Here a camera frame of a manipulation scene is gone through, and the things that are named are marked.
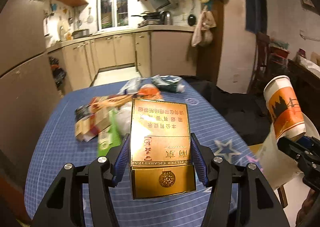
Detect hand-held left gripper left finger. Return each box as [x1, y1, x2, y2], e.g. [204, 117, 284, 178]
[31, 133, 130, 227]

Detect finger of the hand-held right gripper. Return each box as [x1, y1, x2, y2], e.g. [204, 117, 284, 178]
[300, 136, 320, 152]
[277, 136, 309, 175]

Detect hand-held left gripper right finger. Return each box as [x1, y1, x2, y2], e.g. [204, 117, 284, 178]
[190, 132, 290, 227]

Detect orange and white paper cup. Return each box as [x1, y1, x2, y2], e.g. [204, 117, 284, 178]
[263, 75, 307, 141]

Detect gold cigarette box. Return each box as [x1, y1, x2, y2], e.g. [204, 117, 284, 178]
[129, 98, 197, 200]

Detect person's right forearm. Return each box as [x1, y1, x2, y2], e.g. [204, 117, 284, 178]
[297, 189, 318, 227]

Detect large white plastic bag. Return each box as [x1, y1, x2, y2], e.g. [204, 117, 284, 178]
[255, 114, 320, 190]

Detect green packet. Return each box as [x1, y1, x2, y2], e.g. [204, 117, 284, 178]
[96, 109, 123, 158]

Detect cardboard box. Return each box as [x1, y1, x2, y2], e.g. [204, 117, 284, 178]
[247, 143, 266, 158]

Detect crumpled white plastic wrapper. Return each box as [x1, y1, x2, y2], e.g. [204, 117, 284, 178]
[114, 104, 133, 140]

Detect blue grid tablecloth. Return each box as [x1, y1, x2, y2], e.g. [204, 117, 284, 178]
[25, 77, 263, 220]

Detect brown cardboard carton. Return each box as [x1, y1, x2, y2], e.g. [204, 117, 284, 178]
[75, 107, 110, 142]

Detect dark wooden sideboard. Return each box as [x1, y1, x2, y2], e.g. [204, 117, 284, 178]
[287, 59, 320, 124]

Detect long orange brown wrapper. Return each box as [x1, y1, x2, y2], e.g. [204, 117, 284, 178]
[89, 94, 133, 115]

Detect grey blue pouch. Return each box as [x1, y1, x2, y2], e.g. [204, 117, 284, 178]
[119, 77, 143, 95]

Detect dark green tube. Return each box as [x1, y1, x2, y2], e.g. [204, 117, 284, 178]
[151, 74, 187, 94]

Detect wooden chair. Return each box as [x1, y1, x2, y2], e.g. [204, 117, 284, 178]
[247, 32, 273, 95]

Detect red container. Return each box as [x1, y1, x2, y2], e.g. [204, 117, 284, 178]
[270, 47, 290, 68]

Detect black plastic bags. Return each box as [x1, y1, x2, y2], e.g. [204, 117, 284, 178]
[48, 56, 67, 90]

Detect beige kitchen base cabinets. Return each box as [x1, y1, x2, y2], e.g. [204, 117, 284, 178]
[47, 25, 198, 92]

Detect pink hanging cloth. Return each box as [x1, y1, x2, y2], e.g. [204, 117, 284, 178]
[191, 12, 208, 47]

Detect grey cooking pot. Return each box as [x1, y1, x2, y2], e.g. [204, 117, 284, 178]
[72, 29, 90, 39]

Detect beige refrigerator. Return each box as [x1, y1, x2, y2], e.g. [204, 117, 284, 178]
[0, 0, 66, 147]

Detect beige hanging bag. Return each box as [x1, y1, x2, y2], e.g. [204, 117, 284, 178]
[202, 10, 217, 45]

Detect small black hanging pan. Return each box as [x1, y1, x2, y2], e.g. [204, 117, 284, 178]
[187, 13, 198, 27]

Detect dark blue curtain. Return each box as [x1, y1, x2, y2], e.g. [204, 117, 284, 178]
[241, 0, 267, 35]

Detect black wok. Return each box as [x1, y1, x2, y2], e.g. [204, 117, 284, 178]
[131, 11, 161, 19]

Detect steel kettle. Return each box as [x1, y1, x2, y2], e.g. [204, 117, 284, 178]
[159, 11, 172, 25]

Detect kitchen window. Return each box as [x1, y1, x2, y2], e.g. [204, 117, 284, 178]
[96, 0, 131, 29]

